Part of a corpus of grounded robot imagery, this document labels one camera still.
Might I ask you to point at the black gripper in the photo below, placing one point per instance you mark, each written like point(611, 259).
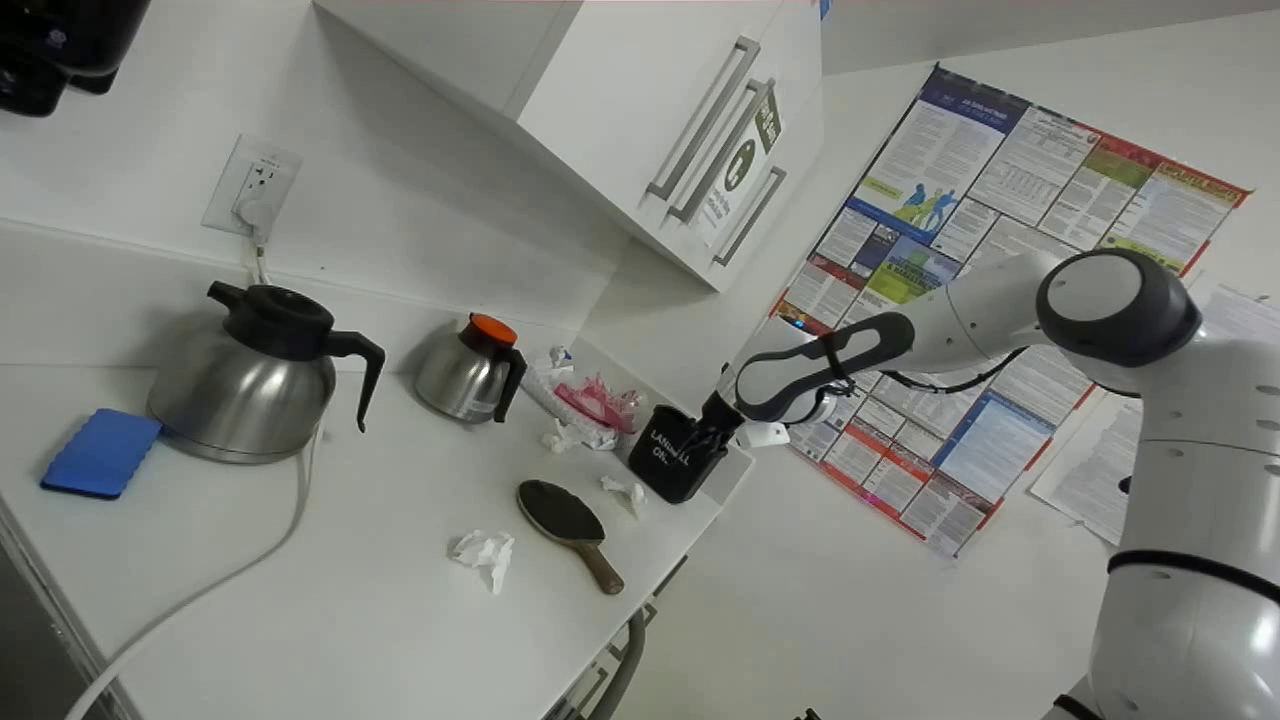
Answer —
point(722, 418)

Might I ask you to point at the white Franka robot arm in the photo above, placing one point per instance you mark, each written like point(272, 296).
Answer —
point(1200, 532)

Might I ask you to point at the red and white plastic bag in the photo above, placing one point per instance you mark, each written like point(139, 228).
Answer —
point(600, 400)

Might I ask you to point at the small crumpled white tissue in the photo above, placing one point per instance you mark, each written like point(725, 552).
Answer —
point(559, 437)

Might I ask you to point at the green and white sticker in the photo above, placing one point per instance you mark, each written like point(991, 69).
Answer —
point(740, 161)

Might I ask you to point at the small steel carafe orange lid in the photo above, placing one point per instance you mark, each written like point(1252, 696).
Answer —
point(455, 382)

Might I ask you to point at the large crumpled white tissue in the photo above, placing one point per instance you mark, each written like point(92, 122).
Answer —
point(485, 552)

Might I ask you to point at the white printed paper sheet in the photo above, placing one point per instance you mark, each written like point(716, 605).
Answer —
point(1082, 464)

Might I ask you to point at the large steel carafe black lid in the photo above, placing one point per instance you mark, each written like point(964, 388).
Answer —
point(240, 400)

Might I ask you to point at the blue sponge cloth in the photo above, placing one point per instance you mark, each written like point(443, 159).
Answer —
point(103, 452)

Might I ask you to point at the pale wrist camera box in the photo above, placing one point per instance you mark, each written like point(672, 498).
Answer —
point(764, 433)

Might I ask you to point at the white wall cupboard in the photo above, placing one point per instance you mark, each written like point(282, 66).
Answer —
point(600, 83)

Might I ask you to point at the red-bordered printed wall poster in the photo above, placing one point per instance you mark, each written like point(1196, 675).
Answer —
point(984, 173)

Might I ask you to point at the white wall power outlet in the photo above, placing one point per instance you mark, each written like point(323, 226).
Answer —
point(272, 173)

